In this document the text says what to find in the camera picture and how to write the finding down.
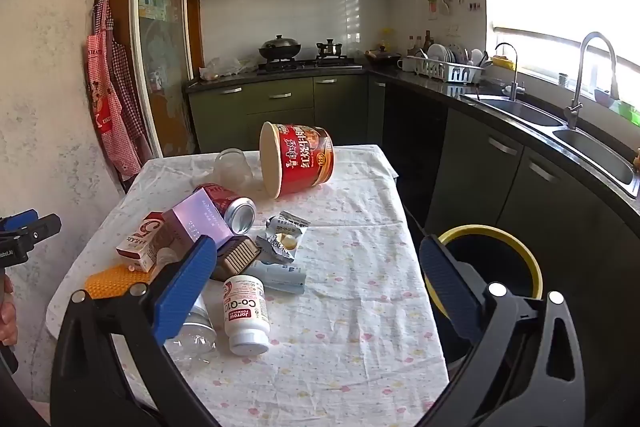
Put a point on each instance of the red soda can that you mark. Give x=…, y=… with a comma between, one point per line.
x=237, y=209

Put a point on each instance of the person's left hand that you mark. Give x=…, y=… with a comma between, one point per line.
x=7, y=314

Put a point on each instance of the white supplement bottle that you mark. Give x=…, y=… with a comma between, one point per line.
x=245, y=312

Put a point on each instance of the white dish rack with dishes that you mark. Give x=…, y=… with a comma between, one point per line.
x=442, y=67

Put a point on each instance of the red checked apron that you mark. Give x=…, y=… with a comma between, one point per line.
x=105, y=107

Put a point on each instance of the glass sliding door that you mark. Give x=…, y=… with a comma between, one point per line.
x=160, y=32

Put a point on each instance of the small steel faucet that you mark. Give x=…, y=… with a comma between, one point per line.
x=514, y=77

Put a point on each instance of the clear plastic bag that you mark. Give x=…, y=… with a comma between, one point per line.
x=225, y=68

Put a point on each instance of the black gas stove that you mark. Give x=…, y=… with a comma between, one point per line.
x=310, y=66

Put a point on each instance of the black wok with lid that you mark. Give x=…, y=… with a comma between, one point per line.
x=280, y=47

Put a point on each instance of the red and white carton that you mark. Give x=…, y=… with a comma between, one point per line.
x=145, y=242

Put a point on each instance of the clear plastic jar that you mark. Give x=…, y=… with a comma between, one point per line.
x=232, y=167

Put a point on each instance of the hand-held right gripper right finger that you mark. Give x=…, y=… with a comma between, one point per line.
x=447, y=289

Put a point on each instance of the green plastic item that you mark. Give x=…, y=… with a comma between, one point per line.
x=629, y=112

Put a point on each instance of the yellow rimmed trash bin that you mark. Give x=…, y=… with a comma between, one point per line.
x=500, y=257

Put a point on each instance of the white and blue tube packet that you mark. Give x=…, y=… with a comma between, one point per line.
x=282, y=279

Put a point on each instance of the red instant noodle cup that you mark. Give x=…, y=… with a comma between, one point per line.
x=300, y=157

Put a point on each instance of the group of sauce bottles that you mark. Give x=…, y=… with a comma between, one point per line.
x=422, y=43

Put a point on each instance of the large steel faucet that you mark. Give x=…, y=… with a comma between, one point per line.
x=577, y=92

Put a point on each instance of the dark clay pot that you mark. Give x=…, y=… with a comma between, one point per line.
x=384, y=57

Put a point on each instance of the dark sink cabinets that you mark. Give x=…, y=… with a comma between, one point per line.
x=480, y=167

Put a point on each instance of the green base cabinets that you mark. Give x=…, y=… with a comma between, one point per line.
x=280, y=112

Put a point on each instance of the steel double sink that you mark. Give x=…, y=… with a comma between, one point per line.
x=520, y=112

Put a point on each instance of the pink cardboard box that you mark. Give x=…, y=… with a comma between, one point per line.
x=200, y=217

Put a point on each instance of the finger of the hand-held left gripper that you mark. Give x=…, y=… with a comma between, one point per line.
x=42, y=227
x=17, y=221

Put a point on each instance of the torn silver snack wrapper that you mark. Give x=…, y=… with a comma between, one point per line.
x=282, y=239

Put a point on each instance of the dark checked apron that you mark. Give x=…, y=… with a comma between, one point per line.
x=129, y=97

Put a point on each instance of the clear plastic bottle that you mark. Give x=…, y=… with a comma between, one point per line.
x=195, y=334

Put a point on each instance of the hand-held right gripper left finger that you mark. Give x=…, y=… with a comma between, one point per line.
x=187, y=287

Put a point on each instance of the yellow sponge box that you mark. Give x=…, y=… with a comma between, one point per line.
x=504, y=63

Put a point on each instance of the brown ribbed tin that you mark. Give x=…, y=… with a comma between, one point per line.
x=237, y=257

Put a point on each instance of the orange foam net sleeve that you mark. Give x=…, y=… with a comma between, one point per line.
x=112, y=279

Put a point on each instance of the white floral tablecloth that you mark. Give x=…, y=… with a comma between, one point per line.
x=350, y=257

